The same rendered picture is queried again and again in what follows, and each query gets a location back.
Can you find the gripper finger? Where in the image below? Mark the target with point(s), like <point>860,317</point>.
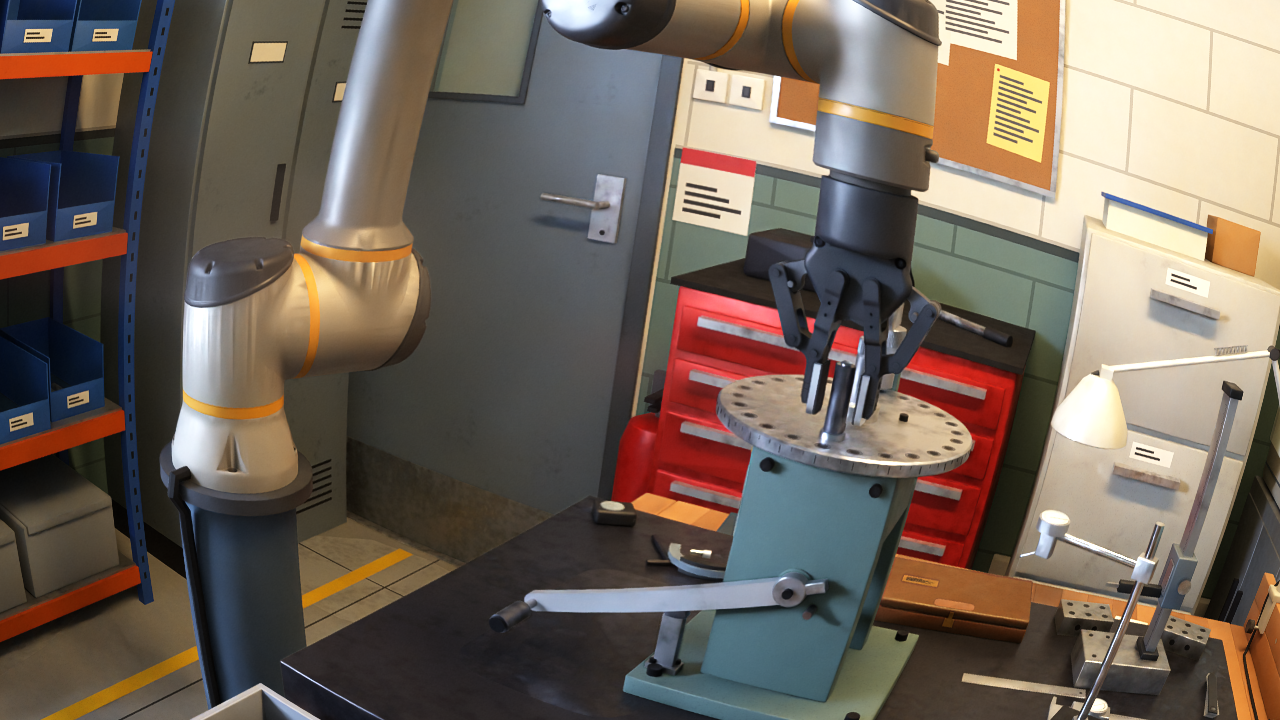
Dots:
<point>905,335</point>
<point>822,315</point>

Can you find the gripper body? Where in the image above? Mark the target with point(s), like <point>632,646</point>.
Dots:
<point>866,225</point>

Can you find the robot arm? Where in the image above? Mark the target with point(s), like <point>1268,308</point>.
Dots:
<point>360,200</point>

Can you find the dark steel pin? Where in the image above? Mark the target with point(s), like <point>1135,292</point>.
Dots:
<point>836,405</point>

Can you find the grey round index plate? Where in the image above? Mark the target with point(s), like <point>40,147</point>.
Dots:
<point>910,435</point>

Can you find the teal collet fixture body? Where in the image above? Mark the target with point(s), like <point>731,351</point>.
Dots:
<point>800,580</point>

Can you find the grey closer lever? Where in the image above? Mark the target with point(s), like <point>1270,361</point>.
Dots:
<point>650,598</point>

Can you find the white tote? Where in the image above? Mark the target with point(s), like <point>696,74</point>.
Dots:
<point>255,705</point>

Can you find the dark rounded case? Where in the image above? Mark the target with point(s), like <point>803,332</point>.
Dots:
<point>785,255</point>

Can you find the red tool cabinet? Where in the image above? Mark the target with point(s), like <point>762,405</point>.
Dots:
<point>740,380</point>

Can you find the red and white sign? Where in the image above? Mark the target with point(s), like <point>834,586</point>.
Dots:
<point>712,195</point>

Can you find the white desk lamp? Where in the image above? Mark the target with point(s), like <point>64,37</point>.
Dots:
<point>1092,415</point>

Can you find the cork notice board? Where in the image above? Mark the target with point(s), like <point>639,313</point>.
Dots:
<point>1020,90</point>

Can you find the red canister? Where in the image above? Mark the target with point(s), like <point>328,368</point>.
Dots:
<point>635,460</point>

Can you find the white filing cabinet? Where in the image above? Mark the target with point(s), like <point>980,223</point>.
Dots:
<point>1150,340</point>

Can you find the brown wooden case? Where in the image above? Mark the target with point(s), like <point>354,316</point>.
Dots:
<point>950,595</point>

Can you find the blue and white book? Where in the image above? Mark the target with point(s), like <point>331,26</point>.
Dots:
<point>1155,225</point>

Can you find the small black gauge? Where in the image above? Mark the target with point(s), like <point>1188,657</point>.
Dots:
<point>613,512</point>

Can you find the grey door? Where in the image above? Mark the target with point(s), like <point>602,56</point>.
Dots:
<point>520,350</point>

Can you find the grey drilled steel block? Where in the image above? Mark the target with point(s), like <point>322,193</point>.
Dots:
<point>1085,615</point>
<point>1188,635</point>

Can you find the brown cardboard box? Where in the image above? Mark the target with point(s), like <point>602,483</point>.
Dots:
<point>1233,245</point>

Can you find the grey height gauge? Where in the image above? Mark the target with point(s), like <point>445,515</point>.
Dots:
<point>1195,530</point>

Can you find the steel ruler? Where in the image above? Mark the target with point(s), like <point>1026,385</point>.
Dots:
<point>1020,686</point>

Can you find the grey indicator stand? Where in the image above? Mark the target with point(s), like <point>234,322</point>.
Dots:
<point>1115,660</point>

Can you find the small dark tool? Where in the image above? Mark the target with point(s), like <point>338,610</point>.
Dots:
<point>1211,695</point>

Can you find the orange tray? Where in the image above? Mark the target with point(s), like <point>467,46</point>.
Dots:
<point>1262,650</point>

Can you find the grey metal locker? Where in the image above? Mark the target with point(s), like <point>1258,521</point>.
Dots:
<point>230,150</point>

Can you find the blue and orange shelf unit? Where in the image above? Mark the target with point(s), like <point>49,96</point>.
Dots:
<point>135,300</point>

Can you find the blue storage bin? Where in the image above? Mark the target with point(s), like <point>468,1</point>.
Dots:
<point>75,375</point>
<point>20,395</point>
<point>88,195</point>
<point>105,22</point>
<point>22,205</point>
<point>35,25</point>

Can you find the grey storage box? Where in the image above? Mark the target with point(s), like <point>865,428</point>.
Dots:
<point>10,570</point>
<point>65,535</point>

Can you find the white light switch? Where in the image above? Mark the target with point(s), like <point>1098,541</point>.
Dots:
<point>728,88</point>

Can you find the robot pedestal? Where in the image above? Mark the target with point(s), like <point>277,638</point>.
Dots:
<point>245,590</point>

